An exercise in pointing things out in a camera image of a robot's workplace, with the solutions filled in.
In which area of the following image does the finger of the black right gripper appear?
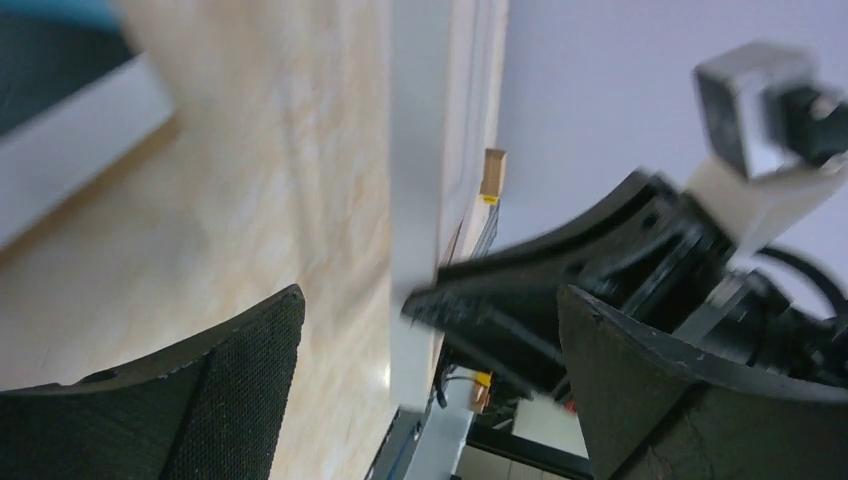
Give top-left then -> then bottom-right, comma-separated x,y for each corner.
401,171 -> 683,330

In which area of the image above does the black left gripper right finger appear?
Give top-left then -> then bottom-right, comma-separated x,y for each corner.
557,286 -> 847,479

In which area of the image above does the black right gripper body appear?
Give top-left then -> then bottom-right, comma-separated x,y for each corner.
457,192 -> 848,399

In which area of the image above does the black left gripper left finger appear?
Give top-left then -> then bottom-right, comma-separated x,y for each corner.
1,285 -> 305,479

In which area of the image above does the light wooden picture frame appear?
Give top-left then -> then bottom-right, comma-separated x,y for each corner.
389,1 -> 509,411

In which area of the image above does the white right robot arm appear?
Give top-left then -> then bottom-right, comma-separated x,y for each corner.
402,158 -> 847,401

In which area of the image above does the printed photo on board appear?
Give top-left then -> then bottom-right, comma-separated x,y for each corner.
1,1 -> 174,246

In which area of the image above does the small yellow object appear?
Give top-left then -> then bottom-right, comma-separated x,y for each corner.
469,372 -> 492,414

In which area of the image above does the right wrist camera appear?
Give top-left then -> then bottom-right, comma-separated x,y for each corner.
693,41 -> 847,181

